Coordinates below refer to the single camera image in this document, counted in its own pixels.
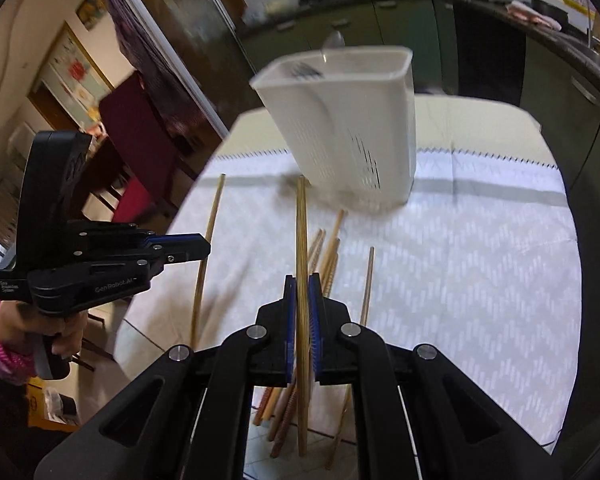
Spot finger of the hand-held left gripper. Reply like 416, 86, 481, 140
66, 221, 211, 252
80, 246, 212, 283

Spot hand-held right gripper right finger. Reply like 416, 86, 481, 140
309, 272, 564, 480

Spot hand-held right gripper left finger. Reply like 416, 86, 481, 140
34, 275, 297, 480

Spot wooden chopstick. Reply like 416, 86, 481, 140
296, 176, 310, 457
271, 238, 341, 459
190, 173, 227, 350
252, 209, 348, 426
327, 246, 376, 470

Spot white perforated utensil holder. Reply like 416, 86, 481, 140
250, 46, 418, 211

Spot person's left hand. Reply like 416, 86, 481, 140
0, 302, 88, 361

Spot red dining chair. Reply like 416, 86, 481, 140
82, 72, 201, 226

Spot decorated room door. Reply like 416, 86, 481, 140
27, 22, 115, 128

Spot white patterned tablecloth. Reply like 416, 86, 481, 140
115, 147, 583, 456

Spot plaid hanging cloth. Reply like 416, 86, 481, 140
102, 0, 183, 128

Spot glass sliding door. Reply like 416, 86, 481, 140
102, 0, 258, 136

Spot person's dark clothing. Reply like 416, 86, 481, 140
0, 360, 88, 480

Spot plastic bag with vegetables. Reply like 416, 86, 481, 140
245, 0, 294, 24

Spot cream table cover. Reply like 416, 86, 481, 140
122, 95, 543, 361

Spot green drawer cabinet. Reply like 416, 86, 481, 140
239, 0, 455, 97

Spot black built-in appliance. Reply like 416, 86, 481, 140
452, 2, 527, 107

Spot green door cabinet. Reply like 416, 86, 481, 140
522, 35, 600, 261

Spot dark stone kitchen counter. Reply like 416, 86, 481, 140
237, 0, 600, 106

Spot pink cloth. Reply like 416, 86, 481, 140
505, 0, 563, 32

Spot framed wall picture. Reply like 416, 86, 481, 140
76, 0, 109, 29

